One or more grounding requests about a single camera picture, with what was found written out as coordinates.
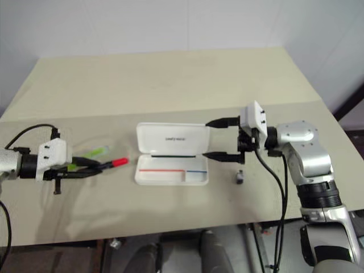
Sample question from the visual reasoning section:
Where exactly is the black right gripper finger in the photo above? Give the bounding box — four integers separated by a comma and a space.
205, 115, 241, 128
203, 151, 246, 165

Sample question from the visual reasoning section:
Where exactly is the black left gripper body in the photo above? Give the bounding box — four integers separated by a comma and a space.
42, 167, 74, 196

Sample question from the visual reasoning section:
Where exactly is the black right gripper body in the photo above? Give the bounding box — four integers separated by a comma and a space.
236, 126, 264, 154

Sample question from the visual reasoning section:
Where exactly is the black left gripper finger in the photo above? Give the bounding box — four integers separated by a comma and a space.
69, 156, 103, 169
63, 167, 104, 179

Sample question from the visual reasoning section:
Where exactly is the black marker with red cap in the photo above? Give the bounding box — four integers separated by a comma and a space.
97, 156, 129, 169

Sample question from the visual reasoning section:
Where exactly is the lime green marker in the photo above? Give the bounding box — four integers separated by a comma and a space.
67, 146, 110, 172

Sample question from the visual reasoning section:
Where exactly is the clear plastic marker tray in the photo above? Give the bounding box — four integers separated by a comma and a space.
70, 136, 131, 162

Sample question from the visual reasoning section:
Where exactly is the white hinged pencil case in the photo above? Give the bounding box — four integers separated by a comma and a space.
133, 122, 212, 187

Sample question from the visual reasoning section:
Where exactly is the dark grey rounded shape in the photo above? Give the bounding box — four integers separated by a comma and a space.
198, 228, 238, 273

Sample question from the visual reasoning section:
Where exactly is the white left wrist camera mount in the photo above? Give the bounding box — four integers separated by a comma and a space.
36, 138, 69, 181

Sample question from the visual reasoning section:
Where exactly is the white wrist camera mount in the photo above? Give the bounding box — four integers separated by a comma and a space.
36, 138, 69, 181
239, 100, 269, 143

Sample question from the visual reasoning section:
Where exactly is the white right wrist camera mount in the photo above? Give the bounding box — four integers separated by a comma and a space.
239, 100, 269, 143

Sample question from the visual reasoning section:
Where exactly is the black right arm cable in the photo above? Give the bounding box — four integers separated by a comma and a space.
253, 147, 286, 273
272, 150, 289, 221

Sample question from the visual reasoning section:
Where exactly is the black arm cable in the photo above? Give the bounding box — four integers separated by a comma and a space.
253, 147, 286, 273
5, 123, 62, 150
0, 198, 13, 253
272, 150, 289, 221

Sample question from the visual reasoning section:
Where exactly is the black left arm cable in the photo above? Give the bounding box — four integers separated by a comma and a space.
0, 198, 13, 253
5, 123, 62, 150

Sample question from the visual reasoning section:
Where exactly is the dark slanted frame bar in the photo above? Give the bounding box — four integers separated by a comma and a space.
334, 81, 364, 122

